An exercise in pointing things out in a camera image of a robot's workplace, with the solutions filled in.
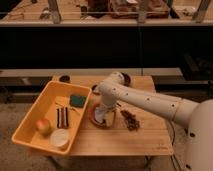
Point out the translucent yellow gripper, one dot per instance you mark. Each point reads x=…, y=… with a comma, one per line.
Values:
x=109, y=114

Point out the grey blue towel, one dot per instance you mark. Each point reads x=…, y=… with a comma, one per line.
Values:
x=99, y=114

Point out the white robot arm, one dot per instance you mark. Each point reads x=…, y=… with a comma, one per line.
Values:
x=197, y=118

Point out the orange terracotta bowl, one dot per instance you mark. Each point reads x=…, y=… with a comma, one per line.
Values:
x=91, y=115

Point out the dark brown crumb pile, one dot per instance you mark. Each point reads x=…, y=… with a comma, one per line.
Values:
x=130, y=120

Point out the wooden table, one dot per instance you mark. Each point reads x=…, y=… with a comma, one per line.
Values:
x=152, y=138

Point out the green sponge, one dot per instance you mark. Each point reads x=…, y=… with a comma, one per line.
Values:
x=77, y=100

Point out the dark brown bowl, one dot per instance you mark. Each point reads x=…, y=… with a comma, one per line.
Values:
x=127, y=79

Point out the dark red striped bar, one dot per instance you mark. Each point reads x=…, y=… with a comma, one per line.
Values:
x=62, y=118

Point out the white round lid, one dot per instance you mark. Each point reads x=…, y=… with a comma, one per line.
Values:
x=60, y=138

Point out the yellow plastic bin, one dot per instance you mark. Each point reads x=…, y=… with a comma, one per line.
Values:
x=55, y=95

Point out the small dark cup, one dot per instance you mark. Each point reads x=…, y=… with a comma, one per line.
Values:
x=65, y=79

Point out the red yellow apple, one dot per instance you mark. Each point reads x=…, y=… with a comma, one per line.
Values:
x=43, y=126

